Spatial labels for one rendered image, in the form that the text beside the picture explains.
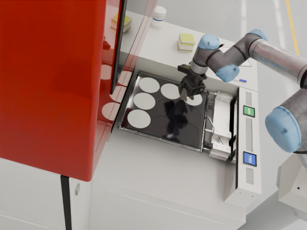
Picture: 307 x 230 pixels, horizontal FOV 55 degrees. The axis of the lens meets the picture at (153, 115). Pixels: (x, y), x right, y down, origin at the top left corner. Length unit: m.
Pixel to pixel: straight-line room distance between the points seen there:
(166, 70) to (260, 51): 0.55
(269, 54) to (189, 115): 0.48
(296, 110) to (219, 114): 0.67
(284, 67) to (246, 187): 0.46
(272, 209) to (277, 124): 0.88
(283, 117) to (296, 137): 0.06
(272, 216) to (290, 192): 0.35
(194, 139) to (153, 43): 0.56
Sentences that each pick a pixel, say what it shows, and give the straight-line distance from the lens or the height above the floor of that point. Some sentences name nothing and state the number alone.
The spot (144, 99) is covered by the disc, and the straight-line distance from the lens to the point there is 1.35.
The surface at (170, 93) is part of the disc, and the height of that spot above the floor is 0.90.
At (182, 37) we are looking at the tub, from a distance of 1.53.
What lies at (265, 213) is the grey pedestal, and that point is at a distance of 1.69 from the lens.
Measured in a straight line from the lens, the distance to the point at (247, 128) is 1.35.
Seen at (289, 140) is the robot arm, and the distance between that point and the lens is 0.81.
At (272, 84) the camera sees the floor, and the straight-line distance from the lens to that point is 3.30.
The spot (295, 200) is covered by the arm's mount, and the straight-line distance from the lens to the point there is 1.38.
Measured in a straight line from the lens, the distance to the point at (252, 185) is 1.19.
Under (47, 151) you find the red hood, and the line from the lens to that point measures 0.67.
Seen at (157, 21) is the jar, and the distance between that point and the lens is 1.63.
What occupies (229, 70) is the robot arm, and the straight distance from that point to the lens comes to 1.10.
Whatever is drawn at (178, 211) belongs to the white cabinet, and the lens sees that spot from 1.26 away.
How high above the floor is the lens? 1.89
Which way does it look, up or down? 50 degrees down
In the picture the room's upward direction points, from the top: 18 degrees clockwise
